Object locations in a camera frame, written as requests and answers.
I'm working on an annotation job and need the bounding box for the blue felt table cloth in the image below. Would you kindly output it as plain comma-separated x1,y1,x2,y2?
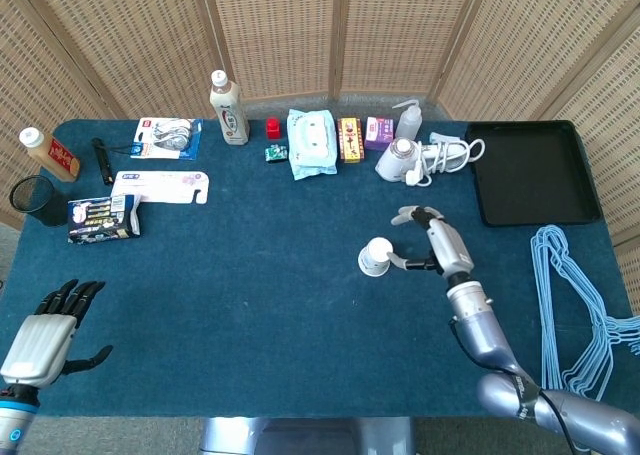
0,118,640,420

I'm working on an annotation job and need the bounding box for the purple box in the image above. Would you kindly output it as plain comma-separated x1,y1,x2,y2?
364,116,395,151

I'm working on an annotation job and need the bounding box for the white power cable with plug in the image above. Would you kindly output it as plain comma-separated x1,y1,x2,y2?
404,137,487,188

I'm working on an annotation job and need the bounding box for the white paper cup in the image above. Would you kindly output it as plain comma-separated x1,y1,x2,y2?
357,237,395,278

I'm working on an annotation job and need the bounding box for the grey-tipped silver right robot hand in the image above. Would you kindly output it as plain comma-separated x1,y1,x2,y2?
387,205,475,282

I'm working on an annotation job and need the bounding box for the black mesh pen holder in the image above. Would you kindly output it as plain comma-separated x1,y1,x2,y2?
9,174,71,228

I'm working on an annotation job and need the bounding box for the white toothbrush card pack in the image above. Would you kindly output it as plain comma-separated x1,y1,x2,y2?
110,169,211,206

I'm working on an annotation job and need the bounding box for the dark blue snack pack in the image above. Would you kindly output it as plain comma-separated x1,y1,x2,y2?
67,194,142,245

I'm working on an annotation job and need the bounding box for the light blue wet wipes pack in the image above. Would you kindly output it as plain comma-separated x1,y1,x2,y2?
286,107,340,182

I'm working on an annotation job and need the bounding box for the yellow red box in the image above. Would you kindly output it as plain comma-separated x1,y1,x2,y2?
337,116,366,164

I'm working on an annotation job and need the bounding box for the brown bottle with red label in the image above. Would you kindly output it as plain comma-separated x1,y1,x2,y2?
18,127,81,182

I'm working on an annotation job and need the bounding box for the blue wire hanger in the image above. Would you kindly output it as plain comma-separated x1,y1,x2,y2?
529,223,640,402
535,230,640,395
532,227,640,399

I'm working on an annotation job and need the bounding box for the wicker folding screen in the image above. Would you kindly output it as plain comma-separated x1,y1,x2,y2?
0,0,640,249

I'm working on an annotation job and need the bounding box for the blue blister pack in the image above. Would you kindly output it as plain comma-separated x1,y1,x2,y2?
136,116,205,162

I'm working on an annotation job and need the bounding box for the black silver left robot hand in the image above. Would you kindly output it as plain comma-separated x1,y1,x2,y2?
0,278,114,390

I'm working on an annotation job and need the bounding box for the black plastic tray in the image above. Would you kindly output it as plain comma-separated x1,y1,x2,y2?
464,119,603,228

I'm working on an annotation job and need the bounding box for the milk tea bottle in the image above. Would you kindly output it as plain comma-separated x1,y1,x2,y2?
208,69,251,147

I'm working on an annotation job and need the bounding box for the clear plastic wash bottle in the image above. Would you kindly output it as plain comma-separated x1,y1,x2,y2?
391,98,425,141

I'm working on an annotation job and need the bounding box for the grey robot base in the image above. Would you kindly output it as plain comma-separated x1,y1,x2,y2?
199,416,416,455

